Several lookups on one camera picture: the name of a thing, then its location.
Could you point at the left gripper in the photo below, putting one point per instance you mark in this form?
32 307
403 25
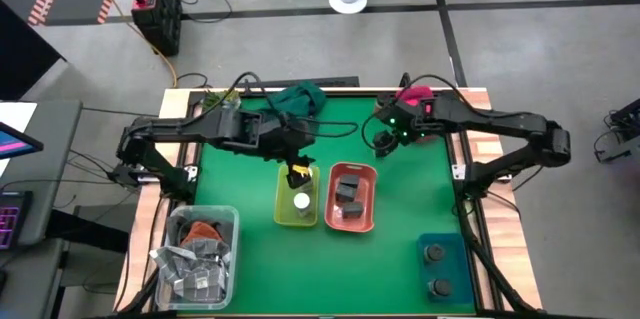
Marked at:
287 141

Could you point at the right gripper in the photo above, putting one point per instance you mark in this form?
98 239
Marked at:
410 121

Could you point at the dark round weight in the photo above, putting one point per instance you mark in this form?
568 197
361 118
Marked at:
434 253
441 287

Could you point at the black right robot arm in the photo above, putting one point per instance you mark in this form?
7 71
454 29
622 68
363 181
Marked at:
500 119

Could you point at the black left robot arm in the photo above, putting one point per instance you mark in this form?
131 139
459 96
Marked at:
200 129

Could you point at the yellow plastic bin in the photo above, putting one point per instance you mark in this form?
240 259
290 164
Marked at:
287 209

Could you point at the dark-lidded spice jar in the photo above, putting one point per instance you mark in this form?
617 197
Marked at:
382 100

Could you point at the orange plastic bin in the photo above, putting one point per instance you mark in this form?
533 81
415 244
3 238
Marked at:
367 209

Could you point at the dark green cloth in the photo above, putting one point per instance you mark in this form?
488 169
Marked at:
300 99

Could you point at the orange cloth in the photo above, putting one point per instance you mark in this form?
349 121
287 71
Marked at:
202 231

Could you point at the small succulent plant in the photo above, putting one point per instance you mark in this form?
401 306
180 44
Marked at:
215 99

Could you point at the clear plastic storage bin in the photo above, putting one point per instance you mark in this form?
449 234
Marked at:
172 214

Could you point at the blue plastic bin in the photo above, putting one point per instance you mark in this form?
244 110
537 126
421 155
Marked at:
457 269

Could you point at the black and red battery box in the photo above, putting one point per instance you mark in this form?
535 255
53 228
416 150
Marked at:
157 14

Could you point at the grey desk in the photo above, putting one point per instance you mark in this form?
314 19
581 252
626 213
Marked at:
50 159

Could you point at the computer monitor with pink screen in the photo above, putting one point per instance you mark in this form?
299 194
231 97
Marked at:
15 141

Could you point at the white paper sheet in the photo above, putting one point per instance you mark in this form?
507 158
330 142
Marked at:
17 114

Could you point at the backlit keyboard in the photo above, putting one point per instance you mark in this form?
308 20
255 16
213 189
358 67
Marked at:
10 219

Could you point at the black panel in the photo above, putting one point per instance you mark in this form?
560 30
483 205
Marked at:
20 59

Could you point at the wrist camera with yellow tag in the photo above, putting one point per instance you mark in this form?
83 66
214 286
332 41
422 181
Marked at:
301 171

